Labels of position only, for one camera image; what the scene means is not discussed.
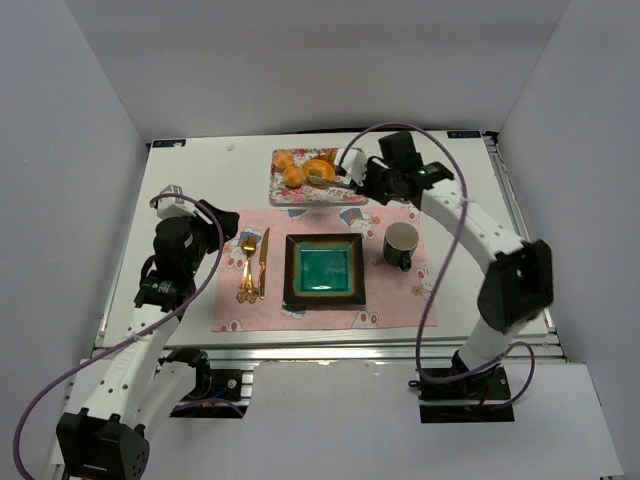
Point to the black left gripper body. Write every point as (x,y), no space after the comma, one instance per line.
(216,225)

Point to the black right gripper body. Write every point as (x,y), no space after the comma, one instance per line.
(368,179)

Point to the golden ring donut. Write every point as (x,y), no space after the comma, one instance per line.
(318,168)

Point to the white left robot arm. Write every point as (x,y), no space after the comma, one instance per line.
(109,437)

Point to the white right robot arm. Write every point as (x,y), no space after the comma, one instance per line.
(518,276)

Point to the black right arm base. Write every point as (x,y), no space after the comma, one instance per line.
(476,399)

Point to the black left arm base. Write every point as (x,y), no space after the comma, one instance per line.
(218,392)

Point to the dark brown bread roll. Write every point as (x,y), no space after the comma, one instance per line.
(328,157)

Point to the floral rectangular tray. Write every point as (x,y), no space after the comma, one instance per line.
(281,195)

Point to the round bun lower left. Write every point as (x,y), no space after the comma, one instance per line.
(293,176)

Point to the round bun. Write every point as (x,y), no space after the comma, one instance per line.
(293,176)
(282,159)

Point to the round bun upper left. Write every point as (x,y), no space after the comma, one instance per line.
(282,159)

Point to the gold fork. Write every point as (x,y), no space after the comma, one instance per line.
(246,289)

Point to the gold knife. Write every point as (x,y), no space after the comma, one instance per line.
(263,264)

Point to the dark green mug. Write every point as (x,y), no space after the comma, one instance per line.
(400,242)

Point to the blue label sticker right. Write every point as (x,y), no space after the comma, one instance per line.
(463,134)

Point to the blue label sticker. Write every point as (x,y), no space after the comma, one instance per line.
(463,134)
(168,143)

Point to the black teal square plate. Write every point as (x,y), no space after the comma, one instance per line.
(324,270)

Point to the blue label sticker left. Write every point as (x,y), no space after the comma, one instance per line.
(168,143)

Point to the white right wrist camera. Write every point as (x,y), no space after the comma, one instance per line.
(351,165)

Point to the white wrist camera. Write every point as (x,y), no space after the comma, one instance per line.
(351,165)
(172,203)

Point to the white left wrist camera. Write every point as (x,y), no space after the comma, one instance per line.
(172,203)

